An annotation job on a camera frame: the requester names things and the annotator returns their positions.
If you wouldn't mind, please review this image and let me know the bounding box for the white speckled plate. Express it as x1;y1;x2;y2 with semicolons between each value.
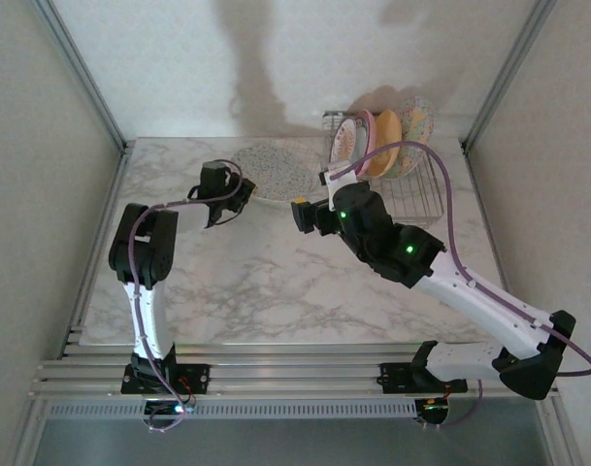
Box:
231;142;319;203

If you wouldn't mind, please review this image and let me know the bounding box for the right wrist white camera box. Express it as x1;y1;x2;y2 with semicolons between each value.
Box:
317;164;363;213

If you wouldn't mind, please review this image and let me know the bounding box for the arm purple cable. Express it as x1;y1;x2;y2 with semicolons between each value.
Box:
333;140;591;428
129;161;246;433

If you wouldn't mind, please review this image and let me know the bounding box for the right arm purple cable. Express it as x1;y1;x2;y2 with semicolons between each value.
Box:
333;140;591;428

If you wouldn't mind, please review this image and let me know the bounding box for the aluminium table side rail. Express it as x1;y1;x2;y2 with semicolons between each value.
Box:
60;145;134;349
457;138;512;297

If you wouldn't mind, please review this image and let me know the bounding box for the aluminium front rail beam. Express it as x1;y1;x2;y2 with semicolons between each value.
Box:
30;342;561;402

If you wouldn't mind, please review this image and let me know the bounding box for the grey slotted cable duct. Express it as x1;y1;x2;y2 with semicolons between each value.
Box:
42;400;418;421

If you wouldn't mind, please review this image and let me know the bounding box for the orange plate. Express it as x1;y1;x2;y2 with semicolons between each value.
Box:
364;109;404;179

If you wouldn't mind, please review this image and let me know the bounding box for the colourful floral plate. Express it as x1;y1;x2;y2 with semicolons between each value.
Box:
385;94;437;182

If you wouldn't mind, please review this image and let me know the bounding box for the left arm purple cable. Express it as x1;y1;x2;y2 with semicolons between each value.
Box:
129;161;246;433

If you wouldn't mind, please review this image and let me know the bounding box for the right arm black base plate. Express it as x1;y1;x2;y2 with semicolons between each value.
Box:
379;361;471;395

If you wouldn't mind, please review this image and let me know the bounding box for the metal wire dish rack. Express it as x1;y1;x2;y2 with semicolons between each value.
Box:
320;110;446;229

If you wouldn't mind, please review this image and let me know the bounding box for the white plate pink flower print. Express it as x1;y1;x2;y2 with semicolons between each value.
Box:
328;116;369;171

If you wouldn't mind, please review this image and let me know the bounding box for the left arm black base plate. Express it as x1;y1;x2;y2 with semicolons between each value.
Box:
121;363;213;395

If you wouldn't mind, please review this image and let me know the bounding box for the aluminium frame corner post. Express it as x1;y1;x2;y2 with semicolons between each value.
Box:
461;0;562;152
30;0;134;152

